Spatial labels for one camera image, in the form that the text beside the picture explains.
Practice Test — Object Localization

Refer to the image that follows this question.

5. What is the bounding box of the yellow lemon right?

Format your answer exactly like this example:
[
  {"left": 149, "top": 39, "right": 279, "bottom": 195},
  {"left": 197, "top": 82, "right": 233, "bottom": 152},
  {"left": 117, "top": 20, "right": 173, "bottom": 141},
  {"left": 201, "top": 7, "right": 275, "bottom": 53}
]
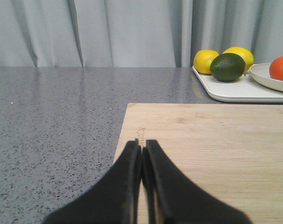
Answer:
[{"left": 223, "top": 47, "right": 255, "bottom": 73}]

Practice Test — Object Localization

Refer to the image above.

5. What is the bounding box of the white rectangular bear tray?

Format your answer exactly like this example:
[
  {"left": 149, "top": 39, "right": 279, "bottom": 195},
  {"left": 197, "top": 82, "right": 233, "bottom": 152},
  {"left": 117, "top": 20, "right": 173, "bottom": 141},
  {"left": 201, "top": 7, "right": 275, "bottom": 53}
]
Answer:
[{"left": 192, "top": 67, "right": 283, "bottom": 104}]

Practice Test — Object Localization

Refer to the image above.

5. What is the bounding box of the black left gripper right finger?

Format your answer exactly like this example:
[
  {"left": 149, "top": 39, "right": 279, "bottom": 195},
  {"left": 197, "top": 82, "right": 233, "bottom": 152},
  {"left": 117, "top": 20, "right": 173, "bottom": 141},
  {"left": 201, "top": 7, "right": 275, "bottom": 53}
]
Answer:
[{"left": 142, "top": 140, "right": 251, "bottom": 224}]

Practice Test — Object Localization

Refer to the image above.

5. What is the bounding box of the grey curtain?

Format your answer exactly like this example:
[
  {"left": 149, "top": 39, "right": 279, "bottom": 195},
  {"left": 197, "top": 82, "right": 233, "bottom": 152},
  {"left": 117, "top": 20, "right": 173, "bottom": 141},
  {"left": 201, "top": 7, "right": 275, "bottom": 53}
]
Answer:
[{"left": 0, "top": 0, "right": 283, "bottom": 67}]

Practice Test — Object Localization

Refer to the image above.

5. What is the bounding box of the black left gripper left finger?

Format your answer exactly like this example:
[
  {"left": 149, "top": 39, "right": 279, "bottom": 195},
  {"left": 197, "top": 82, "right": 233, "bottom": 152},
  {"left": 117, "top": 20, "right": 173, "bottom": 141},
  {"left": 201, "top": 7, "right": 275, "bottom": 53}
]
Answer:
[{"left": 44, "top": 140, "right": 142, "bottom": 224}]

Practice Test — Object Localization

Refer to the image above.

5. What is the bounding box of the wooden cutting board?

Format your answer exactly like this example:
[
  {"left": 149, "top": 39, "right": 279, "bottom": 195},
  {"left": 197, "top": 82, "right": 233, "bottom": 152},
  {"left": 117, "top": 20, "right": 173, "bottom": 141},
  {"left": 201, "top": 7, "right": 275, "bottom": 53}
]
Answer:
[{"left": 115, "top": 103, "right": 283, "bottom": 224}]

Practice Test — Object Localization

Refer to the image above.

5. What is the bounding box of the orange mandarin fruit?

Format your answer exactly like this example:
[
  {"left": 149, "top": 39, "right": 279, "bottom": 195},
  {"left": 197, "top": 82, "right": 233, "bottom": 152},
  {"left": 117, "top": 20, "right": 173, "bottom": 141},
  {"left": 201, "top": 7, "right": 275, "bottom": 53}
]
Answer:
[{"left": 269, "top": 56, "right": 283, "bottom": 81}]

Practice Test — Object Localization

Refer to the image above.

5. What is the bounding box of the yellow lemon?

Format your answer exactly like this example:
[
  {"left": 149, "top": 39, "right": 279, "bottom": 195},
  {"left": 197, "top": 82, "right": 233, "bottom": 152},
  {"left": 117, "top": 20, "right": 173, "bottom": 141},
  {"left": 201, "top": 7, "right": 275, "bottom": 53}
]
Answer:
[
  {"left": 223, "top": 47, "right": 255, "bottom": 73},
  {"left": 193, "top": 49, "right": 220, "bottom": 75}
]

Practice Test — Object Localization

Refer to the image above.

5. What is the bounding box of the yellow lemon left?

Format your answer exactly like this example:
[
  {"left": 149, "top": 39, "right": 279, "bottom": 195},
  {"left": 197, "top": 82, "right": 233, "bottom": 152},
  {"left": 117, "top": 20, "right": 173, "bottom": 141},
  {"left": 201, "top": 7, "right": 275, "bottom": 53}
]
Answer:
[{"left": 193, "top": 49, "right": 220, "bottom": 75}]

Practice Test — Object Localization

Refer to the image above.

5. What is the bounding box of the beige round plate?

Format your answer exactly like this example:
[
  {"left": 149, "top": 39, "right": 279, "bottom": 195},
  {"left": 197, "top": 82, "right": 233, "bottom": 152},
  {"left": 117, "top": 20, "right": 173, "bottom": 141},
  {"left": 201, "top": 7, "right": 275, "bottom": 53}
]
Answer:
[{"left": 249, "top": 63, "right": 283, "bottom": 92}]

